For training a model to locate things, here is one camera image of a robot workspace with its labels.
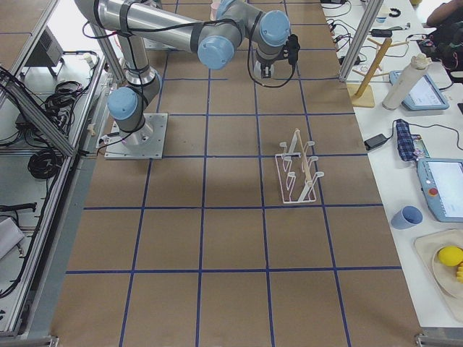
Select white paper roll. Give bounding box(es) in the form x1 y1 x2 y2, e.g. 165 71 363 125
382 53 432 110

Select beige bowl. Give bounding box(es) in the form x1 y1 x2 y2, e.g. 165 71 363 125
432 247 462 299

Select beige tray on side table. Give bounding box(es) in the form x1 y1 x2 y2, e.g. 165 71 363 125
414 229 462 323

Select teach pendant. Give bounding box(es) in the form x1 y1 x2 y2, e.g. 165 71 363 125
417 158 463 223
402 74 449 111

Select white wire cup rack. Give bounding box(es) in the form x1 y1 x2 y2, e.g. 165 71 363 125
274 128 324 205

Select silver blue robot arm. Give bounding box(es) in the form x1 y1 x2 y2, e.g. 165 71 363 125
76 1 300 147

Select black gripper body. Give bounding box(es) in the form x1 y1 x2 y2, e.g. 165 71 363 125
254 59 276 79

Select wooden mug tree stand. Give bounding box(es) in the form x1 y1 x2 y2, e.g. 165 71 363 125
347 38 408 108

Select upper teach pendant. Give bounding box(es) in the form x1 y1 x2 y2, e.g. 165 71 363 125
402 74 449 111

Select yellow lemon toy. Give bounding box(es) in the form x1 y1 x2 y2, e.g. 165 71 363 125
438 245 463 267

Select blue cup on side table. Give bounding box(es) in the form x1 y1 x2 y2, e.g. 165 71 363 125
391 205 423 230

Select black power adapter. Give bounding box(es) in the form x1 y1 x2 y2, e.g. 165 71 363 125
364 134 388 151

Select lower teach pendant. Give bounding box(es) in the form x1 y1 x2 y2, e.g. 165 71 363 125
417 158 463 223

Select grey metal box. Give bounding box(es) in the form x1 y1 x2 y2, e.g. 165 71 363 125
25 26 64 68

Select coiled black cables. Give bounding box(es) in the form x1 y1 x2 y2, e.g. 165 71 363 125
27 147 62 181

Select blue plaid cloth bag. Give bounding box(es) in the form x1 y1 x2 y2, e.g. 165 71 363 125
395 119 416 161

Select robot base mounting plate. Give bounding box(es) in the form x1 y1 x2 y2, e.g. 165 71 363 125
104 113 169 160

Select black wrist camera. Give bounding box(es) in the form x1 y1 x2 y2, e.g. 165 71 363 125
284 34 300 67

